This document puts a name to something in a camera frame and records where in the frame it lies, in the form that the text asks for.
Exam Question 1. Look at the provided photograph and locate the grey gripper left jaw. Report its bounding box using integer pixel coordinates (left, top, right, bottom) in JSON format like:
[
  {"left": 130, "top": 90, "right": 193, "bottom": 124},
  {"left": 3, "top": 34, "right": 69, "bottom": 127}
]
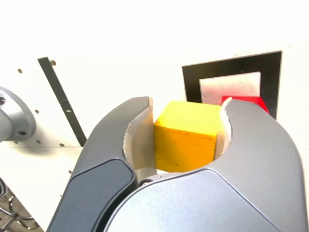
[{"left": 47, "top": 96, "right": 160, "bottom": 232}]

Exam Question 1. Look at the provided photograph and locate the black tape strip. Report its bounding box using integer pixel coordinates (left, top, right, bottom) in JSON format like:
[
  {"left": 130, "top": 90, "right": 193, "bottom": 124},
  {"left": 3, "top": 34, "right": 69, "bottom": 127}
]
[{"left": 37, "top": 57, "right": 87, "bottom": 147}]

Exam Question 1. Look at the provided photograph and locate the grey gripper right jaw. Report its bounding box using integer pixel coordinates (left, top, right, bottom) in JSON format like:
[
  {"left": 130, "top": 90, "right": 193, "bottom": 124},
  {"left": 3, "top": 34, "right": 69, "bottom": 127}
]
[{"left": 103, "top": 98, "right": 309, "bottom": 232}]

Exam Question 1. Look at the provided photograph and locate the yellow cube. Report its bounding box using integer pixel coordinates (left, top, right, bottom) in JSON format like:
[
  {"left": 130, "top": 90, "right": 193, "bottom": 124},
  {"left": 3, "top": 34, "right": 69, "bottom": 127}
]
[{"left": 153, "top": 100, "right": 226, "bottom": 174}]

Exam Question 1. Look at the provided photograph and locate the red cube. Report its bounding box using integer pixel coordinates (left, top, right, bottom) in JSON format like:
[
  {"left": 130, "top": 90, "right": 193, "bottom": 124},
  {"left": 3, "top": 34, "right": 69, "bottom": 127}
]
[{"left": 221, "top": 95, "right": 270, "bottom": 114}]

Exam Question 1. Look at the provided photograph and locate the black tape square outline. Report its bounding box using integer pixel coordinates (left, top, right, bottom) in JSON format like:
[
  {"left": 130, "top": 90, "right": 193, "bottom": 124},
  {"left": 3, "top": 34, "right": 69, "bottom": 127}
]
[{"left": 181, "top": 50, "right": 282, "bottom": 120}]

